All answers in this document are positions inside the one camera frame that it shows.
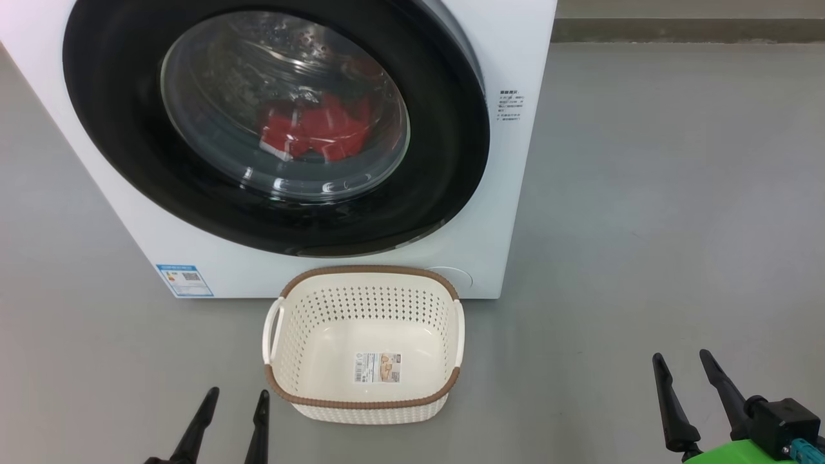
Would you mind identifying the paper product label sticker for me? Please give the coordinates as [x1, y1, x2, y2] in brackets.
[353, 351, 402, 384]

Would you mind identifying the cream perforated basket brown rim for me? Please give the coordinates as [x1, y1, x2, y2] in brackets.
[262, 265, 466, 425]

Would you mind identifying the black round washing machine door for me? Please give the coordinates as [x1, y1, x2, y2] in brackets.
[63, 0, 490, 257]

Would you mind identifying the blue energy label sticker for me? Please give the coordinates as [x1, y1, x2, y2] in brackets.
[155, 264, 214, 298]

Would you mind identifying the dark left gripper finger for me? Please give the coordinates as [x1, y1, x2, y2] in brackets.
[244, 389, 270, 464]
[169, 387, 220, 464]

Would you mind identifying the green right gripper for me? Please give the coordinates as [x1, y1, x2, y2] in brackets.
[652, 349, 800, 464]

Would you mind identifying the red jersey garment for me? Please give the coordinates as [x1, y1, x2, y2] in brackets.
[260, 95, 373, 162]

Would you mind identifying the white front-load washing machine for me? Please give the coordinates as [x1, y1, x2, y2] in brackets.
[0, 0, 558, 300]

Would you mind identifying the round white filter cover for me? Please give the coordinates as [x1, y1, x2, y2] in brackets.
[425, 266, 473, 291]

